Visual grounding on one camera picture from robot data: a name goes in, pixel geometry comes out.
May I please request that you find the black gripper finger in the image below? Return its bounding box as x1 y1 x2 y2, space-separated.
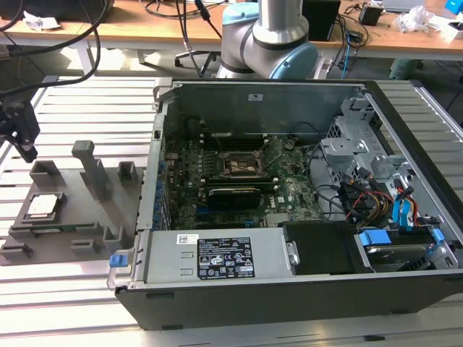
0 100 39 164

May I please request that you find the silver CPU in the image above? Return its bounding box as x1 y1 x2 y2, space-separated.
27 193 59 218

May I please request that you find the metal socket cover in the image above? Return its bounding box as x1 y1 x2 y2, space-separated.
255 136 284 171

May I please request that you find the CPU socket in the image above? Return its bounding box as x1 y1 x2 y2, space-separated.
221 150 264 179

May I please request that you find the crumpled white paper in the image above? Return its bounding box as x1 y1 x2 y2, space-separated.
22 9 61 30

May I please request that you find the grey parts rack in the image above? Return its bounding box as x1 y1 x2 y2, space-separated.
0 139 146 267

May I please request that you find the black bag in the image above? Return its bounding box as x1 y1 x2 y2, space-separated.
0 0 116 23

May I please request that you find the office chair base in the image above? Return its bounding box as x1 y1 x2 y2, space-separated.
173 49 222 77

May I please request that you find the grey power supply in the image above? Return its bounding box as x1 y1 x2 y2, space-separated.
130 227 291 287

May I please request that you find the black RAM slot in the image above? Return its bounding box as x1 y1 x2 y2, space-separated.
200 130 269 143
202 174 280 185
201 140 268 152
204 180 281 194

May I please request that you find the black graphics card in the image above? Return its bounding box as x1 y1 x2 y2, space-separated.
205 185 262 211

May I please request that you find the silver chipset heatsink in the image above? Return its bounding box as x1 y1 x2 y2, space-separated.
266 212 294 228

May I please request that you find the green motherboard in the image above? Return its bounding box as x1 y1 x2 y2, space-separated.
162 134 326 231

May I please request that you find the black open PC case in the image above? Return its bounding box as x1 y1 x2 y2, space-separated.
106 77 463 332

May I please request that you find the pale blue teach pendant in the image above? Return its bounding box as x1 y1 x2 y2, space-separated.
313 56 334 80

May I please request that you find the black plastic shroud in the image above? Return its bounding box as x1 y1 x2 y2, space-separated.
281 220 374 276

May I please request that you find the silver metal drive cage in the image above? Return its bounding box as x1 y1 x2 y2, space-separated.
320 94 417 198

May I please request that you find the small black box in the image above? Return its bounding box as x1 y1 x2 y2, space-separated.
358 4 383 27

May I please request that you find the hard disk in blue carrier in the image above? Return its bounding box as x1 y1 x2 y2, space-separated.
356 226 446 273

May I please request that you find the pale green bin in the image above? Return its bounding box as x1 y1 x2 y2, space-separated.
388 57 425 81

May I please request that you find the grey laptop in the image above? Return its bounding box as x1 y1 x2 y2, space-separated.
382 0 425 12

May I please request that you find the clear plastic bag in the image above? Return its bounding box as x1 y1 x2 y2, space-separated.
392 5 451 34

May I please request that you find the white box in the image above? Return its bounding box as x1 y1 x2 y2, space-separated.
447 20 463 41

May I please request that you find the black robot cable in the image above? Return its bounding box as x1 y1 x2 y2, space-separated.
0 0 116 98
180 0 205 79

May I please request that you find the wooden desk white frame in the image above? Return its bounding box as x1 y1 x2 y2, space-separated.
0 12 463 79

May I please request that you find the blue hanging cable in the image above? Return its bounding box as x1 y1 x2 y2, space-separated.
343 30 354 80

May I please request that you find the black cable bundle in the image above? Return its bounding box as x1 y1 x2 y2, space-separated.
307 142 362 221

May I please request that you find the black adapter with cable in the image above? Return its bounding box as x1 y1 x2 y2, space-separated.
334 14 370 72

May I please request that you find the red yellow wire bundle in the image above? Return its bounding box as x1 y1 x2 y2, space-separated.
343 189 396 222

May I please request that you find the blue flat data cable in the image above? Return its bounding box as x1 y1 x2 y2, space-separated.
391 172 417 233

